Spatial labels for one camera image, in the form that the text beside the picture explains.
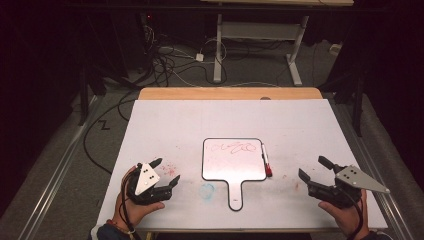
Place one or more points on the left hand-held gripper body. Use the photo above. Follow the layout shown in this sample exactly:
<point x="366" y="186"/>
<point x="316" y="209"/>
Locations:
<point x="146" y="196"/>

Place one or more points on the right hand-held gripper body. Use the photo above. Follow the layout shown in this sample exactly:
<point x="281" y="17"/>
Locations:
<point x="350" y="178"/>

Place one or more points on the red whiteboard marker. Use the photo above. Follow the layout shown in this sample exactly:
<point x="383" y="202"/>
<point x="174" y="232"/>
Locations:
<point x="266" y="163"/>

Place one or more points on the white paddle whiteboard black rim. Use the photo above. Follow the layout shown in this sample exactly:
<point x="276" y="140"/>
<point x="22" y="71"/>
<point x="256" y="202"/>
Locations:
<point x="233" y="163"/>

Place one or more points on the person's left hand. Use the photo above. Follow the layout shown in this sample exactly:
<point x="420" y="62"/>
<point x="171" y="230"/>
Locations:
<point x="131" y="213"/>

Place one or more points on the person's right hand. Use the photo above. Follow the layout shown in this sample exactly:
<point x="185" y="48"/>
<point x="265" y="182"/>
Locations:
<point x="348" y="220"/>

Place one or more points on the white table cover sheet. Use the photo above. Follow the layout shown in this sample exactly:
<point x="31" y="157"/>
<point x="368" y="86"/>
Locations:
<point x="200" y="123"/>

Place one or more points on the black metal stand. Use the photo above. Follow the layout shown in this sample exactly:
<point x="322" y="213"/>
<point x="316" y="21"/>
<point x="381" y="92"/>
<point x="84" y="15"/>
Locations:
<point x="83" y="100"/>
<point x="358" y="106"/>

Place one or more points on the wooden table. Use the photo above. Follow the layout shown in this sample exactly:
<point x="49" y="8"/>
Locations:
<point x="200" y="93"/>

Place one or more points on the white power adapter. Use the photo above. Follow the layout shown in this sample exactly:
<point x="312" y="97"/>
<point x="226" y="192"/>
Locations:
<point x="199" y="57"/>

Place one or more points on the grey metal floor rail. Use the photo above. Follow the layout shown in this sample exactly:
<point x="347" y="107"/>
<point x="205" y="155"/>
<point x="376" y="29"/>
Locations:
<point x="383" y="186"/>
<point x="56" y="173"/>

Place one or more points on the white metal desk frame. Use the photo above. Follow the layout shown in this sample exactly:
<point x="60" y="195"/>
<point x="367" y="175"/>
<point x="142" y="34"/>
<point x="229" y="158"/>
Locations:
<point x="256" y="30"/>

